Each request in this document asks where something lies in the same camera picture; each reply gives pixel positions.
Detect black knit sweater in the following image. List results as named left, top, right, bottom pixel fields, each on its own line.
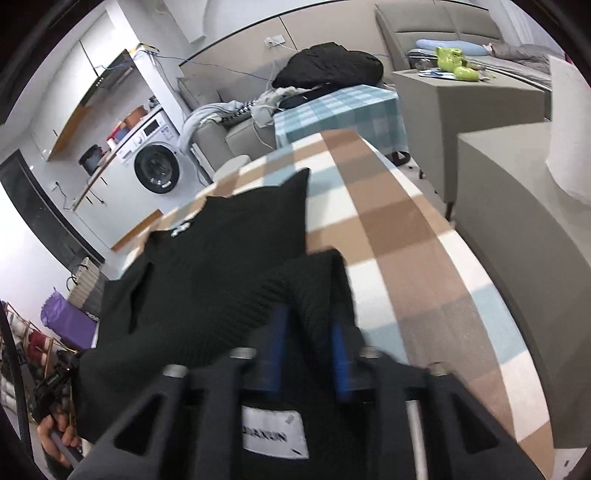
left=75, top=168, right=371, bottom=480

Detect teal checked cloth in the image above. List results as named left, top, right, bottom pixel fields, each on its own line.
left=273, top=85, right=408, bottom=155

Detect green toy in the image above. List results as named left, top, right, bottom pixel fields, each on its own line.
left=436, top=46, right=480, bottom=82

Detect plaid checked blanket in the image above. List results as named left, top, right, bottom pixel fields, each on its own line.
left=119, top=128, right=555, bottom=480

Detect person's left hand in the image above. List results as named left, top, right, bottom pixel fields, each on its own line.
left=37, top=411, right=81, bottom=467

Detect grey bedside cabinet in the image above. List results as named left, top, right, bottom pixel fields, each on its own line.
left=393, top=70, right=547, bottom=219

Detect black quilted jacket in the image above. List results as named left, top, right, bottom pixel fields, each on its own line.
left=272, top=42, right=384, bottom=89

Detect grey sofa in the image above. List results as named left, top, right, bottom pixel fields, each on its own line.
left=177, top=57, right=287, bottom=176

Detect white washing machine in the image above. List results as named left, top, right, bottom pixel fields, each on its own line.
left=116, top=107, right=204, bottom=198

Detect white wall socket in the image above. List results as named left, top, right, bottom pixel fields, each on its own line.
left=264, top=35, right=286, bottom=47

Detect light grey blanket on sofa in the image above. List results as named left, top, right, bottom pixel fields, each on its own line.
left=177, top=100, right=245, bottom=154

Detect woven laundry basket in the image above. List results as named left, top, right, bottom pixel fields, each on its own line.
left=66, top=257, right=107, bottom=319

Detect wooden shoe rack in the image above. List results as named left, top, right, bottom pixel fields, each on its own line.
left=1, top=301, right=74, bottom=414

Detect purple plastic bag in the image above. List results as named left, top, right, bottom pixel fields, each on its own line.
left=40, top=290, right=97, bottom=350

